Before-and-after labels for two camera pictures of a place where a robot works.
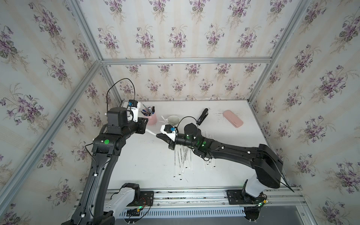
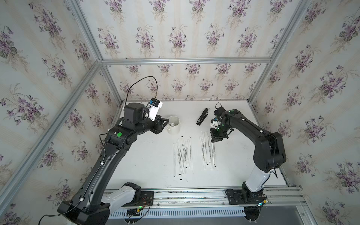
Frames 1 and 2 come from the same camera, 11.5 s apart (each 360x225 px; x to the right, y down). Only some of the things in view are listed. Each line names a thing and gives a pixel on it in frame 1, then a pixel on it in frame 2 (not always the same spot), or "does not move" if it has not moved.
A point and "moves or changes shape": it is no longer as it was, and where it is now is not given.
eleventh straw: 190,152 does not move
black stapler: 203,117 does not move
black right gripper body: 180,141 -> 216,134
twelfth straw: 148,131 moves or changes shape
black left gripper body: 140,128 -> 157,125
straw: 185,160 does not move
